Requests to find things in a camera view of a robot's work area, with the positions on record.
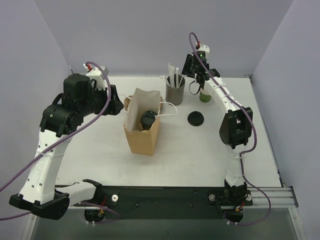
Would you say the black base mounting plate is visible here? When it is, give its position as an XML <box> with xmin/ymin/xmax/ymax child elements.
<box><xmin>82</xmin><ymin>186</ymin><xmax>253</xmax><ymax>223</ymax></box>

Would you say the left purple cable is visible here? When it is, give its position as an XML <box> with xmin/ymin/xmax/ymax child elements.
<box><xmin>0</xmin><ymin>61</ymin><xmax>121</xmax><ymax>225</ymax></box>

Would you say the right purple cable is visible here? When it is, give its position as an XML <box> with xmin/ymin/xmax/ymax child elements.
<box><xmin>188</xmin><ymin>31</ymin><xmax>272</xmax><ymax>226</ymax></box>

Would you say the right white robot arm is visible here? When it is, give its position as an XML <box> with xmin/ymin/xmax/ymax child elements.
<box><xmin>182</xmin><ymin>50</ymin><xmax>253</xmax><ymax>188</ymax></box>

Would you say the grey cylindrical straw holder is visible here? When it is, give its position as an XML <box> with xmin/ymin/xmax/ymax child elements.
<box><xmin>165</xmin><ymin>75</ymin><xmax>186</xmax><ymax>106</ymax></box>

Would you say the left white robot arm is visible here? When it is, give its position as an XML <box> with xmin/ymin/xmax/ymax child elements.
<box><xmin>9</xmin><ymin>75</ymin><xmax>124</xmax><ymax>220</ymax></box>

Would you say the brown paper bag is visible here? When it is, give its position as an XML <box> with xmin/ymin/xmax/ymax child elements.
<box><xmin>118</xmin><ymin>87</ymin><xmax>179</xmax><ymax>156</ymax></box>

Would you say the purple cable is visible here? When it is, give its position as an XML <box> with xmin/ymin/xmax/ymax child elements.
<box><xmin>0</xmin><ymin>61</ymin><xmax>121</xmax><ymax>225</ymax></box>
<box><xmin>188</xmin><ymin>31</ymin><xmax>272</xmax><ymax>226</ymax></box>

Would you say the black plastic cup lid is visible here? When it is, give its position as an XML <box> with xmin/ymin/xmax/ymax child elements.
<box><xmin>140</xmin><ymin>110</ymin><xmax>158</xmax><ymax>131</ymax></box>

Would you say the wrapped white straw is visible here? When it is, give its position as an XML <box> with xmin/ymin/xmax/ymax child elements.
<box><xmin>175</xmin><ymin>67</ymin><xmax>180</xmax><ymax>89</ymax></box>
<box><xmin>160</xmin><ymin>75</ymin><xmax>173</xmax><ymax>88</ymax></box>
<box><xmin>168</xmin><ymin>62</ymin><xmax>176</xmax><ymax>88</ymax></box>

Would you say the aluminium rail frame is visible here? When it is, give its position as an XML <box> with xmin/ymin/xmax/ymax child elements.
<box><xmin>30</xmin><ymin>184</ymin><xmax>299</xmax><ymax>210</ymax></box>

